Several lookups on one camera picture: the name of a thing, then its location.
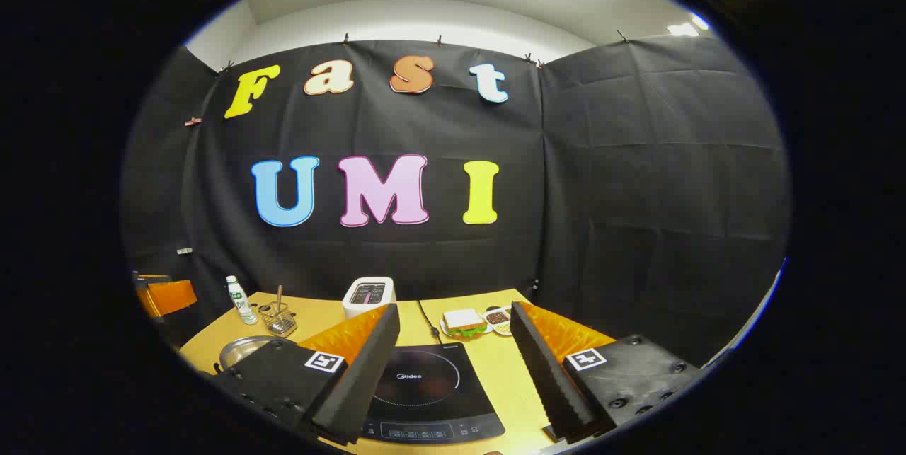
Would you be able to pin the ceiling light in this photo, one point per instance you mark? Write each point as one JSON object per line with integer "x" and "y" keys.
{"x": 683, "y": 29}

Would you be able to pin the white drink bottle green label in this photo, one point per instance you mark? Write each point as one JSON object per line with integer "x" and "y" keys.
{"x": 242, "y": 303}

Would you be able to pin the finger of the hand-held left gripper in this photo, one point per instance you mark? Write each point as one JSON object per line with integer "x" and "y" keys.
{"x": 173, "y": 297}

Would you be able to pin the sandwich with lettuce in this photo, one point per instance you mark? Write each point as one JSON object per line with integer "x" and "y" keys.
{"x": 463, "y": 319}

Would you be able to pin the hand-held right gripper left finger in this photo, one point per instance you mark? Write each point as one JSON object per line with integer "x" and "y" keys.
{"x": 361, "y": 377}

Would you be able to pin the white divided dish of beans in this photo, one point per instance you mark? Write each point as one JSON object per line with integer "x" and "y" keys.
{"x": 497, "y": 317}

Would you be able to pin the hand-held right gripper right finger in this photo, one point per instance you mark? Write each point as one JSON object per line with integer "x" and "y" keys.
{"x": 545, "y": 377}

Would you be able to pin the black backdrop cloth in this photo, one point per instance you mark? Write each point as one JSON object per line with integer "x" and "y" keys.
{"x": 637, "y": 193}

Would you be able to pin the black induction cooktop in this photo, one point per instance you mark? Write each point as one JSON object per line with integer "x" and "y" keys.
{"x": 439, "y": 398}

